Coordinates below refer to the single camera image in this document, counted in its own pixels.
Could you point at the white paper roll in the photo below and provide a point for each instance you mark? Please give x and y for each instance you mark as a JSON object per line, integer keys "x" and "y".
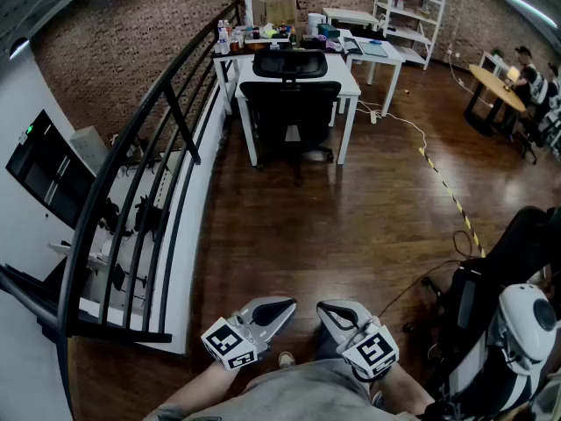
{"x": 316, "y": 23}

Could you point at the person's beige shoe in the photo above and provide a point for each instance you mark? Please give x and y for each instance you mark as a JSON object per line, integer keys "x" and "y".
{"x": 286, "y": 360}

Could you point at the white square desk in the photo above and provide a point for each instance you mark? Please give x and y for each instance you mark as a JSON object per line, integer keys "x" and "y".
{"x": 344, "y": 77}

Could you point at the white wall box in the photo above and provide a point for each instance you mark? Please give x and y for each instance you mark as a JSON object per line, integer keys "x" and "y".
{"x": 87, "y": 147}

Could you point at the white tray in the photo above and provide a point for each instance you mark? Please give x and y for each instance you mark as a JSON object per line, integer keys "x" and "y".
{"x": 258, "y": 40}

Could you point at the person's right forearm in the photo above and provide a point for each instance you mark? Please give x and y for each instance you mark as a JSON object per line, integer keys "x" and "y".
{"x": 405, "y": 393}

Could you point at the person's grey shirt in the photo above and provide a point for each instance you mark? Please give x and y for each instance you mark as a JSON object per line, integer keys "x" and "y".
{"x": 298, "y": 397}

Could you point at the person's left forearm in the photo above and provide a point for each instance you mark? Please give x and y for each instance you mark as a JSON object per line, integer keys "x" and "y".
{"x": 197, "y": 386}

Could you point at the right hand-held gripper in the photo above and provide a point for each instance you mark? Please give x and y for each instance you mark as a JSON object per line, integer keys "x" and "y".
{"x": 372, "y": 353}

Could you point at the labelled water bottle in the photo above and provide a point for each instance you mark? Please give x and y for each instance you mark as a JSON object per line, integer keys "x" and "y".
{"x": 223, "y": 42}
{"x": 228, "y": 29}

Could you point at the purple cloth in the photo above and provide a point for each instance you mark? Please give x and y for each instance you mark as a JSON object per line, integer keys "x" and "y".
{"x": 331, "y": 44}

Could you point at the dark-topped table with white legs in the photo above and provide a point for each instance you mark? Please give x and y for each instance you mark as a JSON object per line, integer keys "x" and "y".
{"x": 223, "y": 86}

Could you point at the white side table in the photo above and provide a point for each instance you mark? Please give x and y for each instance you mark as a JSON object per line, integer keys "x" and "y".
{"x": 493, "y": 62}

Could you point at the round wooden table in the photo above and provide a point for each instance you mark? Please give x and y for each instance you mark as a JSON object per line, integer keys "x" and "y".
{"x": 495, "y": 83}

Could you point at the white shelf rack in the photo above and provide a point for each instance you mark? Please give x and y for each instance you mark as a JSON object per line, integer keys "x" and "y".
{"x": 407, "y": 12}

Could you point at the green tissue pack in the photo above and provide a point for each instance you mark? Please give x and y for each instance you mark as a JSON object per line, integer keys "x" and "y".
{"x": 269, "y": 31}

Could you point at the black mesh office chair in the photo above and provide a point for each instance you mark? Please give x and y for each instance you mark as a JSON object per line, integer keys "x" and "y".
{"x": 289, "y": 108}

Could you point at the white power strip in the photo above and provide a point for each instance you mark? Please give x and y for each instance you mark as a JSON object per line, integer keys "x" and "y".
{"x": 373, "y": 117}

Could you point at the black metal railing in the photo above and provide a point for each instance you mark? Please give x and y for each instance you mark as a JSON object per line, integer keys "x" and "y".
{"x": 96, "y": 191}

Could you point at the white rectangular desk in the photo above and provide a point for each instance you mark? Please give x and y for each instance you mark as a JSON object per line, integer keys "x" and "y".
{"x": 394, "y": 53}

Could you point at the black double door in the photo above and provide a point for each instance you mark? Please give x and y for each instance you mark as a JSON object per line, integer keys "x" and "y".
{"x": 48, "y": 178}

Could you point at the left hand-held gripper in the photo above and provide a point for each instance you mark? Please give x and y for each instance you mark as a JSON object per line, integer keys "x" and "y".
{"x": 228, "y": 344}

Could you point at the small white table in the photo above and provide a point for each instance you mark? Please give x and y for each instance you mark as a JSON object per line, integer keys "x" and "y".
{"x": 350, "y": 13}

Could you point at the orange cap sauce bottle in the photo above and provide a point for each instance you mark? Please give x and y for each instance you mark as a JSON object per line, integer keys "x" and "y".
{"x": 293, "y": 37}

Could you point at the yellow black floor tape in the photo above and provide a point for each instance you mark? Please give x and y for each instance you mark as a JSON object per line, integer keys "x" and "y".
{"x": 458, "y": 205}

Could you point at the cola bottle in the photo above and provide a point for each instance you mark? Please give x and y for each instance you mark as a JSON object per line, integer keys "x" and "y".
{"x": 255, "y": 32}
{"x": 283, "y": 31}

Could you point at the red can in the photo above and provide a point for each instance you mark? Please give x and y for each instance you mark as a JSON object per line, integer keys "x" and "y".
{"x": 235, "y": 46}

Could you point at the cardboard box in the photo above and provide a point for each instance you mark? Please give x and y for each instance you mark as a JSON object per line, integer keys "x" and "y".
{"x": 276, "y": 11}

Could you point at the teal box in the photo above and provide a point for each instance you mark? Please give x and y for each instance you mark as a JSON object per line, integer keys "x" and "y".
{"x": 328, "y": 31}

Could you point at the green cutting mat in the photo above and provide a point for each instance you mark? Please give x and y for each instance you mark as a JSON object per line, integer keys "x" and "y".
{"x": 374, "y": 49}

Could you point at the round ceiling lamp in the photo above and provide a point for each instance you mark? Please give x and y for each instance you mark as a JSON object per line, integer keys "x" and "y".
{"x": 18, "y": 48}

